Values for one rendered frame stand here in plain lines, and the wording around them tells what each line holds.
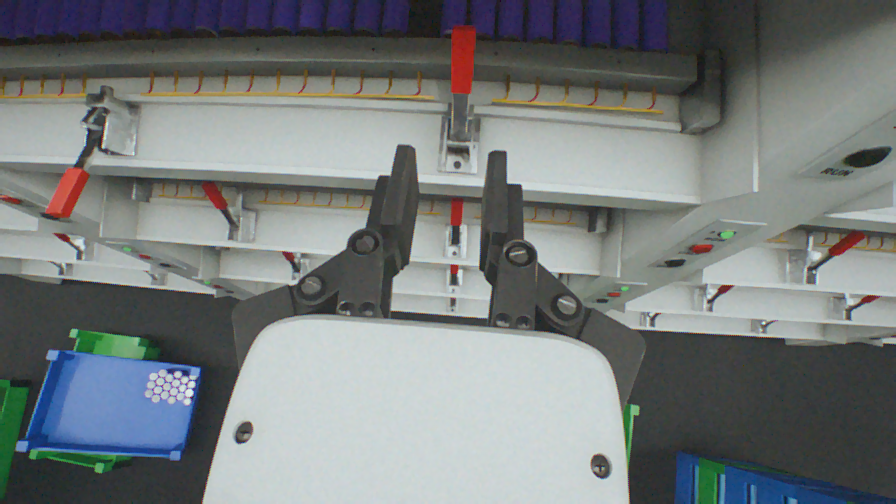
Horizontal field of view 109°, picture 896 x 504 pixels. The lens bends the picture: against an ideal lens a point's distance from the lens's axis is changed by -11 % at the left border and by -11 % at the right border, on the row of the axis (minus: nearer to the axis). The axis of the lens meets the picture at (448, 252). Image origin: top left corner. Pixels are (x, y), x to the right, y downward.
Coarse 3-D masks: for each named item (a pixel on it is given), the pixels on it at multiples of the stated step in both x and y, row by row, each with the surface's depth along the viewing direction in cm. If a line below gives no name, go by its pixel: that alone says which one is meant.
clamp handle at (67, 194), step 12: (96, 132) 24; (96, 144) 24; (84, 156) 24; (72, 168) 23; (84, 168) 23; (72, 180) 23; (84, 180) 23; (60, 192) 22; (72, 192) 23; (60, 204) 22; (72, 204) 23; (60, 216) 22
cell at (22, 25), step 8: (24, 0) 25; (32, 0) 25; (24, 8) 25; (32, 8) 25; (24, 16) 25; (32, 16) 25; (16, 24) 25; (24, 24) 25; (32, 24) 25; (16, 32) 25; (24, 32) 25; (32, 32) 25
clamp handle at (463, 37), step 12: (456, 36) 18; (468, 36) 18; (456, 48) 19; (468, 48) 18; (456, 60) 19; (468, 60) 19; (456, 72) 20; (468, 72) 20; (456, 84) 20; (468, 84) 20; (456, 96) 21; (468, 96) 21; (456, 108) 22; (468, 108) 22; (456, 120) 22; (456, 132) 23
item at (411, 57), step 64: (0, 64) 25; (64, 64) 24; (128, 64) 24; (192, 64) 24; (256, 64) 24; (320, 64) 24; (384, 64) 24; (448, 64) 24; (512, 64) 23; (576, 64) 23; (640, 64) 23
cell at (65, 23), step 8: (64, 0) 25; (72, 0) 25; (80, 0) 25; (64, 8) 25; (72, 8) 25; (64, 16) 25; (72, 16) 25; (56, 24) 25; (64, 24) 25; (72, 24) 25; (56, 32) 25; (64, 32) 25; (72, 32) 25
